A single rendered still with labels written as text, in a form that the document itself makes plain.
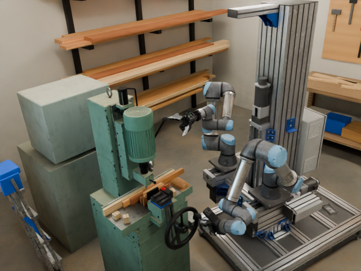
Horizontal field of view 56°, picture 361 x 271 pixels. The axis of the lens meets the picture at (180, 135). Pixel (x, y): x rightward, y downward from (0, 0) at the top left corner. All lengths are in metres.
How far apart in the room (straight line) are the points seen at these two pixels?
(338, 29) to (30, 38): 3.62
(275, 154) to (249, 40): 3.76
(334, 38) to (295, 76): 2.52
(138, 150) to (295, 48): 1.16
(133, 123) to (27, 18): 2.37
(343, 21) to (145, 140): 3.36
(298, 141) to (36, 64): 2.89
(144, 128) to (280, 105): 0.93
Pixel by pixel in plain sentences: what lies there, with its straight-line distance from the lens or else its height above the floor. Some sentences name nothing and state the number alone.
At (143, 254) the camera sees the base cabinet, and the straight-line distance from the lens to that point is 2.34.
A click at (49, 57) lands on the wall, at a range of 4.20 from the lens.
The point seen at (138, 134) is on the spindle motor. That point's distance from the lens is 2.00.
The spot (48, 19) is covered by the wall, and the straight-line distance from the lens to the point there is 4.16.
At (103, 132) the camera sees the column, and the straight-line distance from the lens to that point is 2.25.
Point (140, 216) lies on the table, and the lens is 2.16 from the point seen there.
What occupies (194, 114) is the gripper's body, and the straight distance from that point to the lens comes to 2.23.
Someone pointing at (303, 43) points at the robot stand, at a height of 1.79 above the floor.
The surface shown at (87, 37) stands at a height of 1.59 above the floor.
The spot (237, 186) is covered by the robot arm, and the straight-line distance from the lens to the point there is 2.02.
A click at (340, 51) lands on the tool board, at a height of 1.16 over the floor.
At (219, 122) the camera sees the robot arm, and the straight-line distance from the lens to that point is 2.35.
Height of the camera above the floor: 2.30
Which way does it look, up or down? 28 degrees down
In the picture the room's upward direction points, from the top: 3 degrees counter-clockwise
